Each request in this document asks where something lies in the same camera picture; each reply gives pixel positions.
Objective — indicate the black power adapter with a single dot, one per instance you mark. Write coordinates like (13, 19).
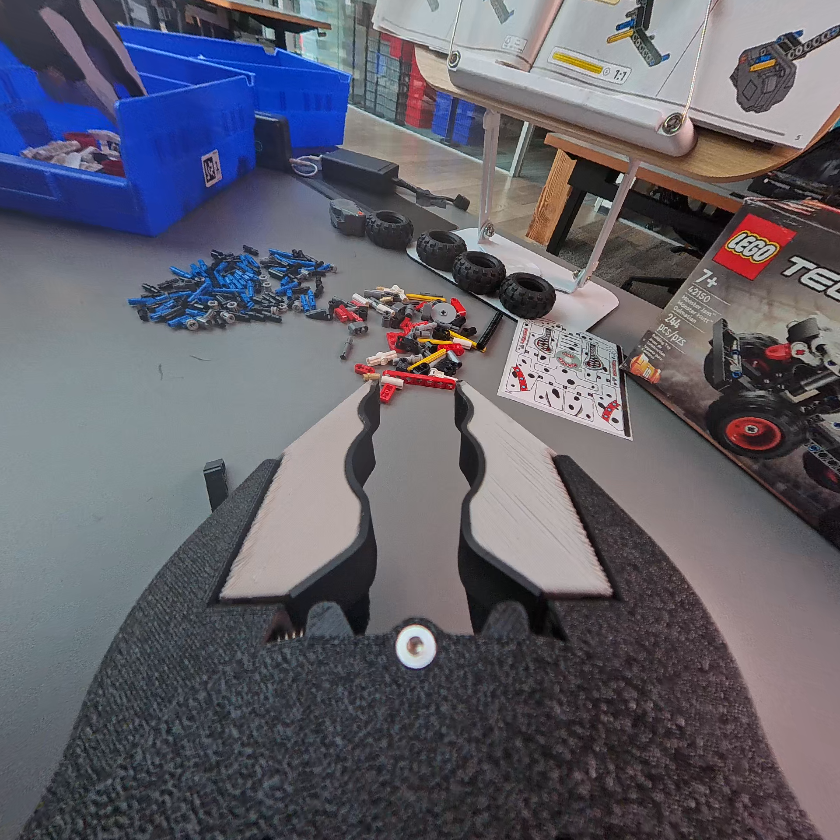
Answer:
(358, 169)

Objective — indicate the sticker sheet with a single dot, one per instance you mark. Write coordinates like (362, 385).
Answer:
(564, 387)

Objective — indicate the pile of blue black pins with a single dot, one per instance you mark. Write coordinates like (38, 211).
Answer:
(216, 289)

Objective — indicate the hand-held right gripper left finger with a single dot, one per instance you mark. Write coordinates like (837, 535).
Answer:
(308, 499)

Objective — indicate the white book stand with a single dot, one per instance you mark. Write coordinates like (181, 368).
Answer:
(564, 98)

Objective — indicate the pile of bricks in bin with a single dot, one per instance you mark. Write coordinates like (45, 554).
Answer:
(72, 154)

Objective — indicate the wooden office table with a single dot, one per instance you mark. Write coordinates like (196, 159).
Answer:
(262, 13)

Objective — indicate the grey desk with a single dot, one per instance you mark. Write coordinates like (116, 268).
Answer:
(98, 394)

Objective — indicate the blue storage bin with tag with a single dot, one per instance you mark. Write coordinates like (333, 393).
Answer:
(177, 131)

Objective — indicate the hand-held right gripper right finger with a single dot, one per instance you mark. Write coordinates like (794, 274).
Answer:
(525, 505)

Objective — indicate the instruction booklet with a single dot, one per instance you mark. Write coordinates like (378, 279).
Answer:
(722, 39)

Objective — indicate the black toy tire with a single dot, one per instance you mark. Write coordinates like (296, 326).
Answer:
(439, 250)
(527, 295)
(479, 272)
(388, 229)

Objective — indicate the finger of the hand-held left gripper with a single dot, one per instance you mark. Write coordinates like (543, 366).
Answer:
(115, 47)
(80, 59)

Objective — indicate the stacked red blue crates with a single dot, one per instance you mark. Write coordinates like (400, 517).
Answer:
(433, 98)

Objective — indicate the black power bank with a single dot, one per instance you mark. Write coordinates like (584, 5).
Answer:
(272, 141)

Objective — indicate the grey toy motor block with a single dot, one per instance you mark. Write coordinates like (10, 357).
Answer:
(348, 218)

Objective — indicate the pile of mixed brick parts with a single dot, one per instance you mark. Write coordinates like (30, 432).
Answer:
(420, 328)

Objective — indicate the toy truck cardboard box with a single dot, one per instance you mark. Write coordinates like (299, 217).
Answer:
(754, 367)

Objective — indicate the round wooden table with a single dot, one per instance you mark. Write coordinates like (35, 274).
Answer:
(722, 157)

